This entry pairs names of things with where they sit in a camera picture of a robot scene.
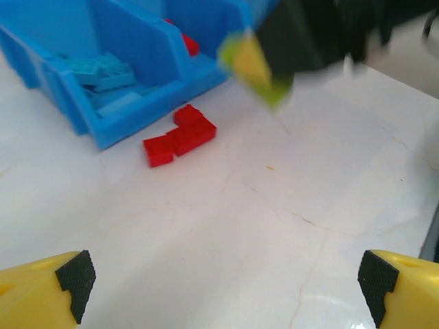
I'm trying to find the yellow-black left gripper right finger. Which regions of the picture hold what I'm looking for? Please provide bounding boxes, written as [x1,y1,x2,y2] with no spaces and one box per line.
[357,249,439,329]

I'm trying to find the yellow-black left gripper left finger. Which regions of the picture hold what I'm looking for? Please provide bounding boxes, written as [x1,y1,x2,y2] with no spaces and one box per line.
[0,249,97,329]

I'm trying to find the green lego brick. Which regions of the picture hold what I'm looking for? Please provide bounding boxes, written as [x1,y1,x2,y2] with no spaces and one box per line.
[216,30,296,114]

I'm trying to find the blue lego brick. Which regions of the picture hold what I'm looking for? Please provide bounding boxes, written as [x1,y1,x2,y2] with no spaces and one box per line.
[99,51,134,77]
[63,56,104,82]

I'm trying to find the small red lego brick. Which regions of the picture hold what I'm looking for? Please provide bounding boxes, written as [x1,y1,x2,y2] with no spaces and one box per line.
[143,135,175,169]
[174,103,204,126]

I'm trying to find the long red lego brick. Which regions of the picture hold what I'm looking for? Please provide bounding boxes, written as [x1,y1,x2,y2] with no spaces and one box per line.
[166,118,218,157]

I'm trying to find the blue three-compartment bin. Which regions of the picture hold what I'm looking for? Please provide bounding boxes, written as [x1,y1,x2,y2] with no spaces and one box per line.
[0,0,281,151]

